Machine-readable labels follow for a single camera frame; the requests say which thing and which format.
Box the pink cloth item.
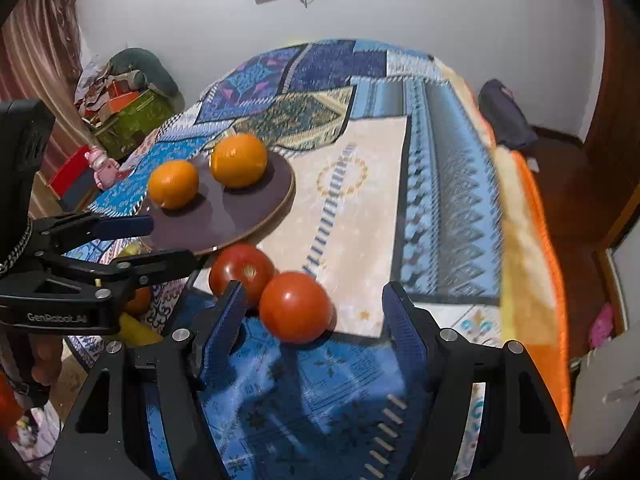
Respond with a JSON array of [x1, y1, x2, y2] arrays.
[[588, 302, 615, 351]]

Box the white cabinet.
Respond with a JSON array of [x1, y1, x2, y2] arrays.
[[569, 240, 640, 457]]

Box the blue patchwork blanket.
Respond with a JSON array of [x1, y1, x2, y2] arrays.
[[65, 38, 507, 480]]

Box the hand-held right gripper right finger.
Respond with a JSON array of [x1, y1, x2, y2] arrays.
[[381, 281, 584, 480]]

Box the orange fleece blanket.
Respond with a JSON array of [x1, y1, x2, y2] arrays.
[[434, 54, 574, 432]]

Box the small orange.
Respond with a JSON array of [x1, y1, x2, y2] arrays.
[[147, 159, 201, 211]]

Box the crumpled paper pile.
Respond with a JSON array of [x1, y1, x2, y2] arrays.
[[75, 59, 147, 113]]

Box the pink toy figure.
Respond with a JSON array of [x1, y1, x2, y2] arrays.
[[83, 146, 121, 191]]

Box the red tomato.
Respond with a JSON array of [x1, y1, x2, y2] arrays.
[[258, 271, 335, 345], [208, 243, 278, 311]]

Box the yellow fruit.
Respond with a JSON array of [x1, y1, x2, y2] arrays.
[[119, 312, 164, 349]]

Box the striped brown curtain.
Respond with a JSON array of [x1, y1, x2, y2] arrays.
[[0, 0, 89, 202]]

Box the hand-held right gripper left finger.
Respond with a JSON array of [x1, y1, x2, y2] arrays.
[[47, 280, 248, 480]]

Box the green box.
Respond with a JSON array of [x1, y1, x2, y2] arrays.
[[94, 90, 176, 161]]

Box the dark teal cushion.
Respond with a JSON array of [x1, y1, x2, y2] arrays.
[[108, 48, 180, 99]]

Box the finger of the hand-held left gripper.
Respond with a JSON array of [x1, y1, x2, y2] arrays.
[[31, 212, 154, 257], [36, 249, 209, 307]]

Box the dark blue bag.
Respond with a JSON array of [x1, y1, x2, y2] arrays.
[[477, 78, 539, 151]]

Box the wooden door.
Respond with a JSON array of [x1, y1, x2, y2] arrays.
[[582, 0, 640, 252]]

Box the white printed cloth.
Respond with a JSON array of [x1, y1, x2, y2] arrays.
[[14, 399, 62, 462]]

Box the round brown plate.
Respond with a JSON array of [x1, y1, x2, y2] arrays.
[[141, 149, 296, 256]]

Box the partly hidden orange fruit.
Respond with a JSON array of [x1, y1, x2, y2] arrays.
[[122, 285, 154, 317]]

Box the person's left forearm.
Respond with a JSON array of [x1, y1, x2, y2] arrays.
[[0, 327, 66, 407]]

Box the orange box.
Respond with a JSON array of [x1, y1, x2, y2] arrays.
[[107, 80, 141, 111]]

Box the large orange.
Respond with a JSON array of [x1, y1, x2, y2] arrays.
[[210, 133, 269, 190]]

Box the red box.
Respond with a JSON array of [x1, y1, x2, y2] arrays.
[[49, 144, 94, 199]]

